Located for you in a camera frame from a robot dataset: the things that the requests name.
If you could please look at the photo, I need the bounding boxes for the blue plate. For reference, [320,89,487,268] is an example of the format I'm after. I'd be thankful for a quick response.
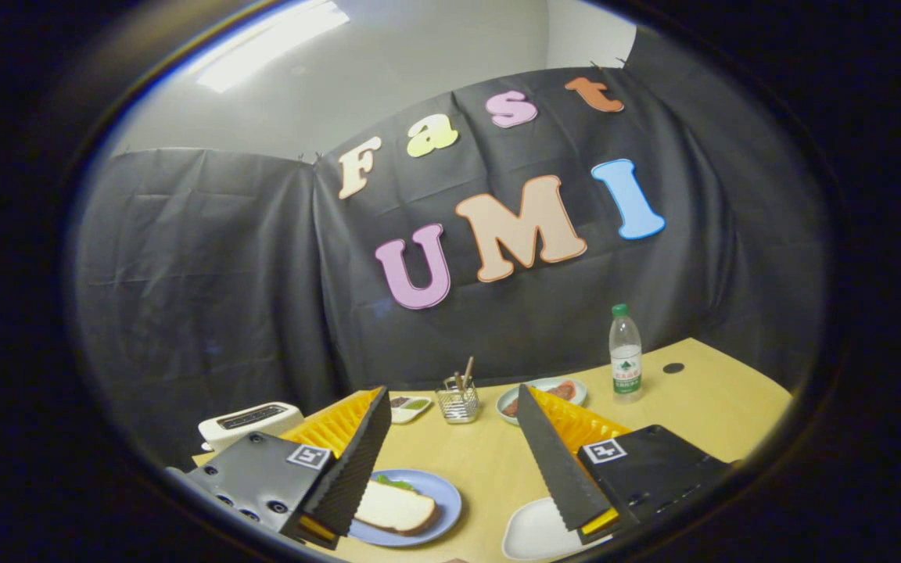
[349,468,463,547]

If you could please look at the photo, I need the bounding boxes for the white divided seasoning dish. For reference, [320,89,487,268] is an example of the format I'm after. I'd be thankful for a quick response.
[389,395,433,425]

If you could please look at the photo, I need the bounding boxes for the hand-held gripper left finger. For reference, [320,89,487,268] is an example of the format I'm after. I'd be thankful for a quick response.
[185,385,393,550]

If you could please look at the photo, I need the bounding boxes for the white toaster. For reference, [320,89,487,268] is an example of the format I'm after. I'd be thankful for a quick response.
[198,402,305,454]

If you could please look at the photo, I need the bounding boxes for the white plate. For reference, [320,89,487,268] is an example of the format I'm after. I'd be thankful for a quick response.
[501,497,614,561]

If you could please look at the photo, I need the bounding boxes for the plain bread slice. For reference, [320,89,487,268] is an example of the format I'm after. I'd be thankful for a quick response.
[354,479,442,536]

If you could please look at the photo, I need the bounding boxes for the clear water bottle green cap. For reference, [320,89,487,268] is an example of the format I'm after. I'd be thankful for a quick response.
[608,303,644,403]

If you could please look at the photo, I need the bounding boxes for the pale green plate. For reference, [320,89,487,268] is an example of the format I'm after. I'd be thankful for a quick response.
[495,377,588,425]

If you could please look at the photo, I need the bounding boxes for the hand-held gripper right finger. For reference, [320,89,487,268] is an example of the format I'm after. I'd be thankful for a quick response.
[515,383,735,547]

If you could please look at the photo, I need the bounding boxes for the metal mesh utensil holder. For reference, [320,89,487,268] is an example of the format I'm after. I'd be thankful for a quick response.
[436,377,480,425]

